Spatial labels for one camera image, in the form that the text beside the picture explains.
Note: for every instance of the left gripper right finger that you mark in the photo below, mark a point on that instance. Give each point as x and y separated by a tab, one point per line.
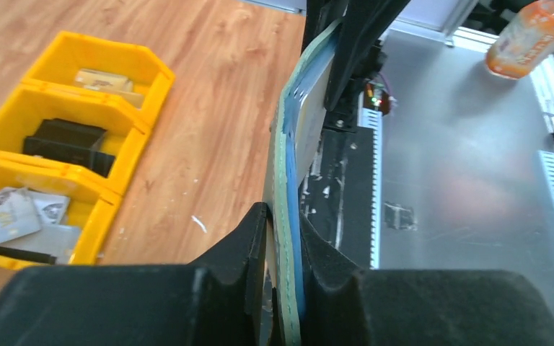
350	305

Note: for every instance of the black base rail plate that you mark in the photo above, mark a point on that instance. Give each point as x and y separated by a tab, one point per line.
341	193

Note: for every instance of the silver cards in left bin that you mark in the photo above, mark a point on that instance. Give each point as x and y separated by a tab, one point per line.
33	226

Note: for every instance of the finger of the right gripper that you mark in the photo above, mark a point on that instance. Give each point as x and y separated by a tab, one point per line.
363	23

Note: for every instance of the beige cards in right bin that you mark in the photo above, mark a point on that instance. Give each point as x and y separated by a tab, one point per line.
109	83

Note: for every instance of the right yellow plastic bin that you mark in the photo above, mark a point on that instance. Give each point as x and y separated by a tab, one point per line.
59	64

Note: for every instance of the middle yellow plastic bin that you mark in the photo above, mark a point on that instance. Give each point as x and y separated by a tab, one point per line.
28	105

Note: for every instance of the orange drink bottle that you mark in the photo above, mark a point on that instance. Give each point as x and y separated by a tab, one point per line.
524	43

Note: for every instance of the left yellow plastic bin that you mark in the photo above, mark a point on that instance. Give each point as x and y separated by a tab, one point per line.
92	207

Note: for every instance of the black cards in middle bin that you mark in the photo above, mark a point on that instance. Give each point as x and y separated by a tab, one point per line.
69	142

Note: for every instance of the yellow plastic bin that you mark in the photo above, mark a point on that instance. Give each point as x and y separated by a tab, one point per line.
92	207
28	105
59	64

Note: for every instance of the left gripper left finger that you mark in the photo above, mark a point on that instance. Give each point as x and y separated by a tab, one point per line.
216	299

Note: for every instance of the green leather card holder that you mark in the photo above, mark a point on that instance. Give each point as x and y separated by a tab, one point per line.
295	136

